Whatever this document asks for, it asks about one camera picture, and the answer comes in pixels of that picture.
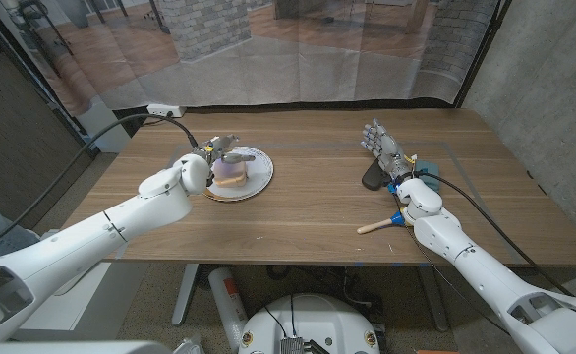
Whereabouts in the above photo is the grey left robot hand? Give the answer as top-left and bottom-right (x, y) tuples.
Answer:
(192, 134), (258, 171)

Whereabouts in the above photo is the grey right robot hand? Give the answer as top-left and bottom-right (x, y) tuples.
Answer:
(360, 117), (413, 182)

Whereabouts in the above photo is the beige square jewelry box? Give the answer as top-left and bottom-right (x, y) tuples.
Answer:
(211, 159), (249, 189)

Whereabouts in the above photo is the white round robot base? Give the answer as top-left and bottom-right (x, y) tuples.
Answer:
(238, 293), (381, 354)

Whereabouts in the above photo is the dark grey glasses case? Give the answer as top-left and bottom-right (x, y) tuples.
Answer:
(361, 157), (390, 192)

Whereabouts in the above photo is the white paper plate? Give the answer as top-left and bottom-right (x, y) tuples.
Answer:
(202, 146), (275, 203)

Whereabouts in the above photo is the teal rectangular case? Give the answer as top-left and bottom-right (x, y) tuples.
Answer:
(413, 157), (441, 193)

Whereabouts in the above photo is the white power strip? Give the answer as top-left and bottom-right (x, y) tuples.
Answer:
(146, 103), (188, 119)

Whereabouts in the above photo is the blue yellow wooden maraca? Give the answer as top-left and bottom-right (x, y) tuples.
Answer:
(356, 210), (408, 235)

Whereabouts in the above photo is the printed room backdrop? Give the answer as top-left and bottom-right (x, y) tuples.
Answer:
(0, 0), (510, 117)

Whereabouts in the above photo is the black backdrop stand pole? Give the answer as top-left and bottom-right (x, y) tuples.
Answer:
(452, 0), (513, 109)

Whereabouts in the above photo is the grey table leg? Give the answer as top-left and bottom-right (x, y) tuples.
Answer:
(171, 264), (201, 327)
(418, 266), (450, 333)

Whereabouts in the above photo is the white cylinder with orange label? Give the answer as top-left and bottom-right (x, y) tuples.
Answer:
(207, 266), (249, 353)

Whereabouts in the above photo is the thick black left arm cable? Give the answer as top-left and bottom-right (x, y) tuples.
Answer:
(0, 113), (200, 260)

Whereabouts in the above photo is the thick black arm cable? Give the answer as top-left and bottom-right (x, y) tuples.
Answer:
(0, 113), (200, 260)
(414, 169), (576, 298)

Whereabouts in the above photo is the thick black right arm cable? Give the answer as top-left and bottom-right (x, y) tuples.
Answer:
(414, 169), (576, 298)

